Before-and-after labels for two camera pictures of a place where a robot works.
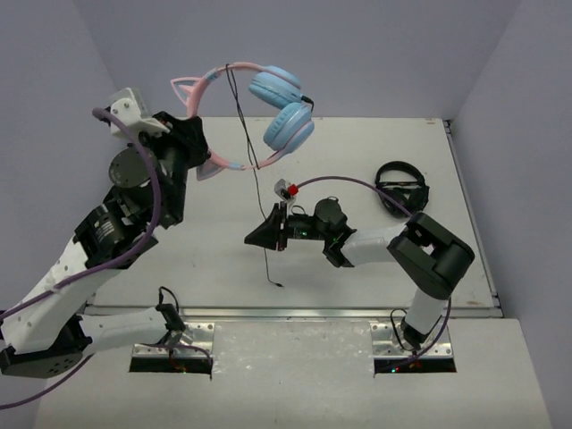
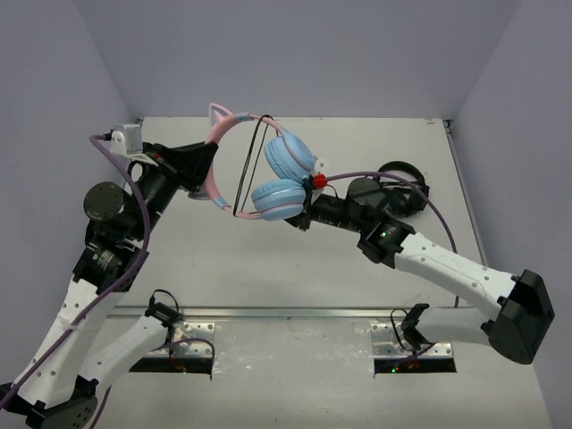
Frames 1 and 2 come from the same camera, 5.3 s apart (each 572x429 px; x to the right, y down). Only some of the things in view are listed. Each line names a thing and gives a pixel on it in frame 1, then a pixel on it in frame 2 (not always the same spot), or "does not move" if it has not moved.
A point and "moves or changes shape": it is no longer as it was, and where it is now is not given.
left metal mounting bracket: [197, 341] does not move
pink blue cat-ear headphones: [277, 91] -> [289, 163]
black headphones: [406, 183] does not move
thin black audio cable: [258, 198] moves or changes shape
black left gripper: [184, 135] -> [180, 163]
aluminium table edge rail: [278, 312] does not move
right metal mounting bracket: [389, 341] does not move
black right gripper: [267, 234] -> [303, 219]
